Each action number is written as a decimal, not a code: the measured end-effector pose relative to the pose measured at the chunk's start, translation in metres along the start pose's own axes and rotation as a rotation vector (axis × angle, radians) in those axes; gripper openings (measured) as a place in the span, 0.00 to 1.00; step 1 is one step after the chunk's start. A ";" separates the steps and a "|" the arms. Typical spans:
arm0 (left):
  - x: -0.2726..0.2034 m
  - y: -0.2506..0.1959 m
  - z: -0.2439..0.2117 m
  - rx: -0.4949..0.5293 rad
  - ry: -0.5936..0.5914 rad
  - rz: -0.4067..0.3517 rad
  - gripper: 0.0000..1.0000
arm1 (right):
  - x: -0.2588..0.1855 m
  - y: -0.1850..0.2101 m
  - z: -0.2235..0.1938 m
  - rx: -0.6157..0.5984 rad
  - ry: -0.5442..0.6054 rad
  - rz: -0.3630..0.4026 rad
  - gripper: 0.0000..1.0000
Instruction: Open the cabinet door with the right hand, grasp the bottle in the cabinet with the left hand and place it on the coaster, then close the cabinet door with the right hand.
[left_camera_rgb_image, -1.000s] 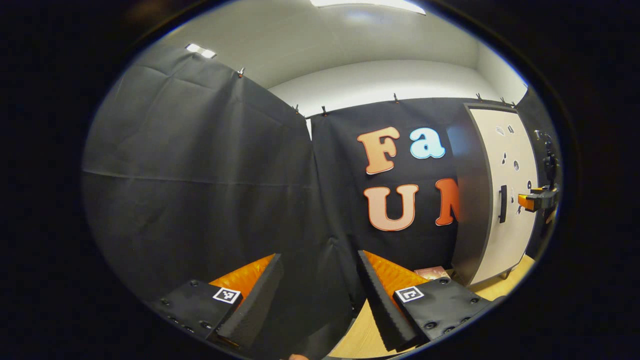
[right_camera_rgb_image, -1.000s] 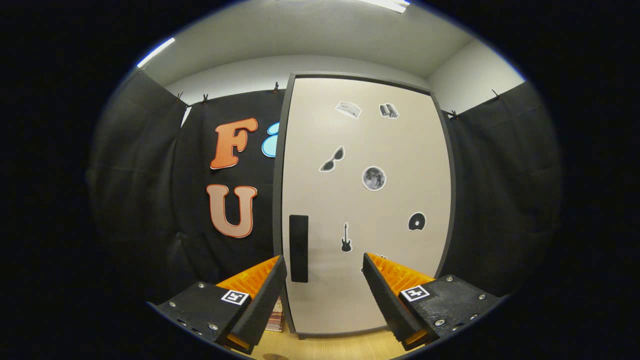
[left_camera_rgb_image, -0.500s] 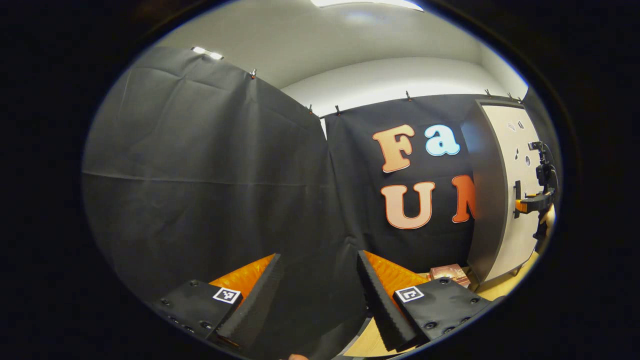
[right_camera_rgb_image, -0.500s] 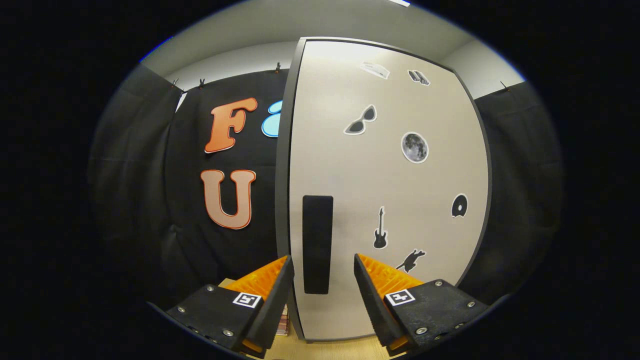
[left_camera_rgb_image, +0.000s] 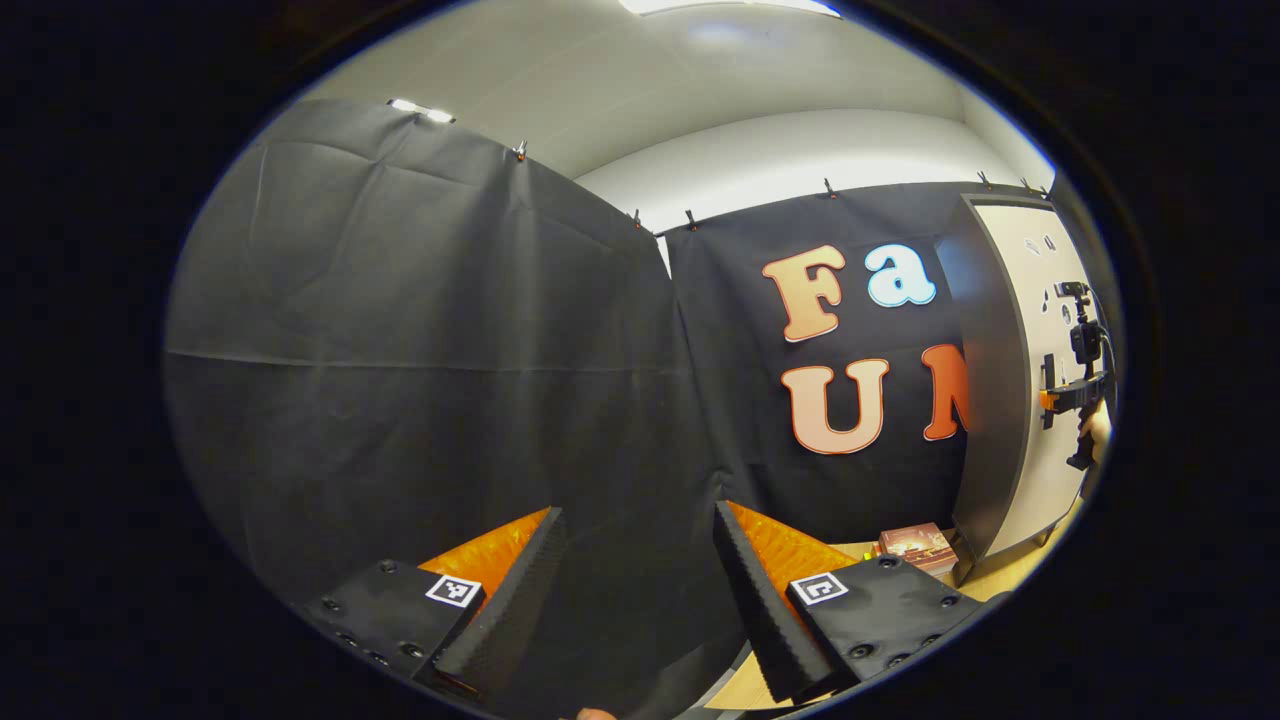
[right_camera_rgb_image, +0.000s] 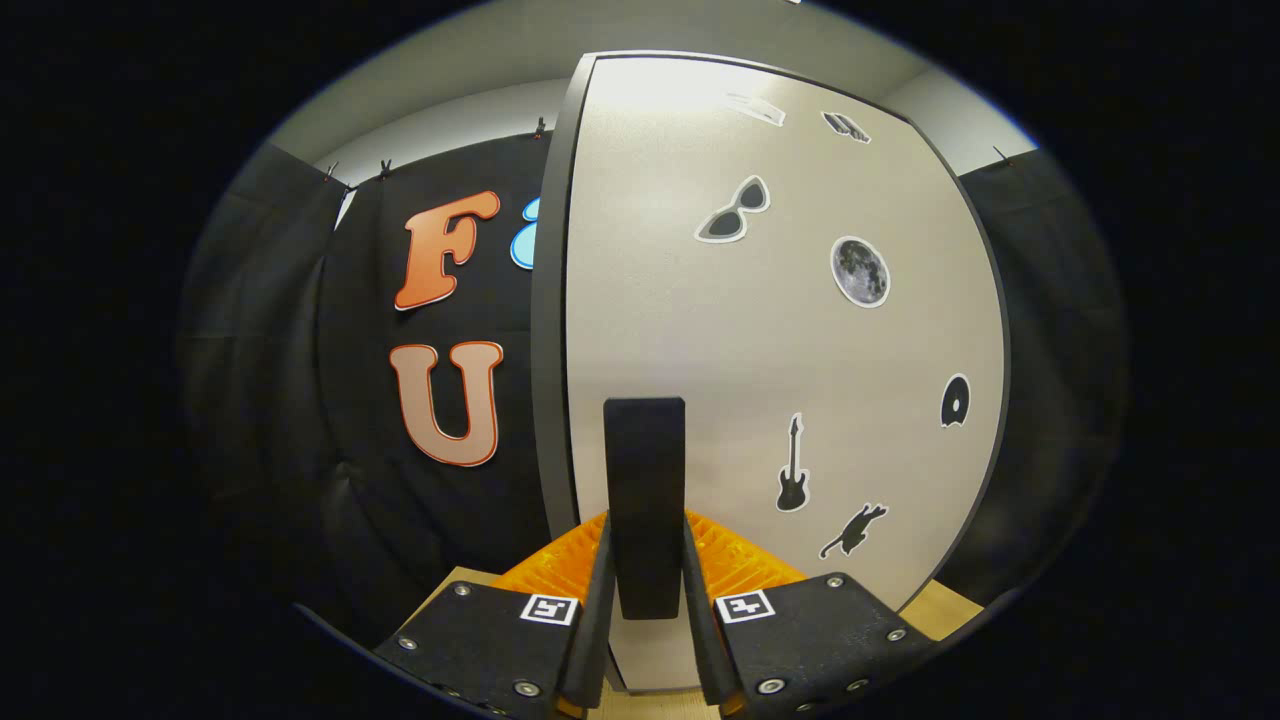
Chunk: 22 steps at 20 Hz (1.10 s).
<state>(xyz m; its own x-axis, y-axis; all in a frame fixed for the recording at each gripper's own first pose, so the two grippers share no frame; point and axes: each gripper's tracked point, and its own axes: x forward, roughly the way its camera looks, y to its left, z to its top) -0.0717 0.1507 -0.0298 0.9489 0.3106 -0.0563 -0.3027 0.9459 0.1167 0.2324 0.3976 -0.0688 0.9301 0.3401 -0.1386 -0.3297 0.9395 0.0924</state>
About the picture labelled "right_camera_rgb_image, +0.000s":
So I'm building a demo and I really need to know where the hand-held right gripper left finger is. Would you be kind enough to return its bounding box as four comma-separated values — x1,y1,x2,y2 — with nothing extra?
372,510,616,720

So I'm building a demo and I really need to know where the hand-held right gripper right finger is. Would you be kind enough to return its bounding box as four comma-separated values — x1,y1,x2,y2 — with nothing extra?
680,508,941,720

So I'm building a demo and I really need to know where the black cabinet door handle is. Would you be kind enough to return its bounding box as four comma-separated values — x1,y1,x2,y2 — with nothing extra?
603,397,687,621

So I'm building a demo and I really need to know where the beige cabinet door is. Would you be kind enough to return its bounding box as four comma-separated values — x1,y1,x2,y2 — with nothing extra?
530,50,1011,693

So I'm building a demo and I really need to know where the black backdrop cloth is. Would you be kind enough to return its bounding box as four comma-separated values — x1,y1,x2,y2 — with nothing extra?
180,130,1126,651

